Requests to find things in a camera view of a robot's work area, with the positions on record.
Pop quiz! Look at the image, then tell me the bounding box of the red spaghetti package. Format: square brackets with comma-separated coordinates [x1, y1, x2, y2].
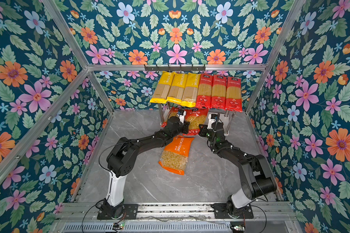
[195, 74, 214, 109]
[211, 75, 227, 109]
[225, 77, 243, 112]

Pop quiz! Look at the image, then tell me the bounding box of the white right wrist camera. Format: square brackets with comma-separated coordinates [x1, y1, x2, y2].
[208, 113, 220, 129]

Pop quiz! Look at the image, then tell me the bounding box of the white two-tier shelf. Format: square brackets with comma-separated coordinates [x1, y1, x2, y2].
[158, 103, 236, 136]

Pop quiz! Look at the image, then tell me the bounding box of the yellow spaghetti package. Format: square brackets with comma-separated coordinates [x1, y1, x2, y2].
[166, 73, 188, 104]
[180, 73, 201, 108]
[150, 71, 175, 104]

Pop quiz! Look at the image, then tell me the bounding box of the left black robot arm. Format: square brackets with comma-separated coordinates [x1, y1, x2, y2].
[97, 116, 189, 220]

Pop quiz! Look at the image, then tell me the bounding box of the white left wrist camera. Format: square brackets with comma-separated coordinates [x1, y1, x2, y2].
[177, 109, 186, 123]

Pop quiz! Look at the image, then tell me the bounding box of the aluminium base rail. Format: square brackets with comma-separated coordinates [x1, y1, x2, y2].
[50, 202, 302, 233]

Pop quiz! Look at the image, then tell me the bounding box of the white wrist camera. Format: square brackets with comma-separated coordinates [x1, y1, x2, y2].
[208, 113, 220, 129]
[177, 109, 186, 123]

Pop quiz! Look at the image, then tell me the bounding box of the red macaroni bag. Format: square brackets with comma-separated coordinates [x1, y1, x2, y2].
[184, 108, 209, 136]
[161, 107, 180, 128]

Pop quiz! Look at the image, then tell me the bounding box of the black wall hook rack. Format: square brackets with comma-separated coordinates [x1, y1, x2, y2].
[144, 64, 206, 72]

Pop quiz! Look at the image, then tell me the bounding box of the orange macaroni bag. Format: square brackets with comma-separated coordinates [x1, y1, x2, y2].
[158, 136, 194, 175]

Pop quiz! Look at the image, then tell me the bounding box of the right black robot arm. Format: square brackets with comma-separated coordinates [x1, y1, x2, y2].
[198, 122, 277, 217]

